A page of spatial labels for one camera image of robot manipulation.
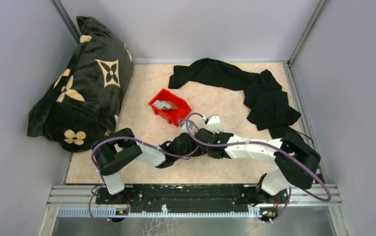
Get stack of grey cards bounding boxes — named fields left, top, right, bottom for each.
left=153, top=100, right=178, bottom=111

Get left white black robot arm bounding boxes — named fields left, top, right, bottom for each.
left=91, top=128, right=205, bottom=204

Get purple cable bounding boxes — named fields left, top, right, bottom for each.
left=88, top=118, right=202, bottom=224
left=185, top=113, right=332, bottom=224

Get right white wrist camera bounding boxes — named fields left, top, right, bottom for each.
left=206, top=114, right=223, bottom=134

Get black cloth garment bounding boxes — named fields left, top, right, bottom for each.
left=168, top=59, right=301, bottom=139

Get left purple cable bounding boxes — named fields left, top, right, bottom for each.
left=88, top=118, right=202, bottom=224

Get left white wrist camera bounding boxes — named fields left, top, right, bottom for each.
left=180, top=121, right=193, bottom=133

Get red plastic bin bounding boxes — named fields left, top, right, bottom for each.
left=148, top=88, right=192, bottom=127

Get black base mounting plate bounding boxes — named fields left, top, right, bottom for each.
left=95, top=184, right=288, bottom=213

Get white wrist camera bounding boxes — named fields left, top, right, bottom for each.
left=206, top=114, right=223, bottom=134
left=180, top=121, right=193, bottom=133

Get black floral patterned pillow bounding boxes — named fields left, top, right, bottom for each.
left=27, top=16, right=134, bottom=152

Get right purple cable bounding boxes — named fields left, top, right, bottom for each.
left=185, top=113, right=332, bottom=224

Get aluminium frame rail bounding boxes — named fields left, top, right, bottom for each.
left=47, top=184, right=342, bottom=219

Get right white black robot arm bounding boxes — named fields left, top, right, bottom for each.
left=194, top=128, right=320, bottom=203

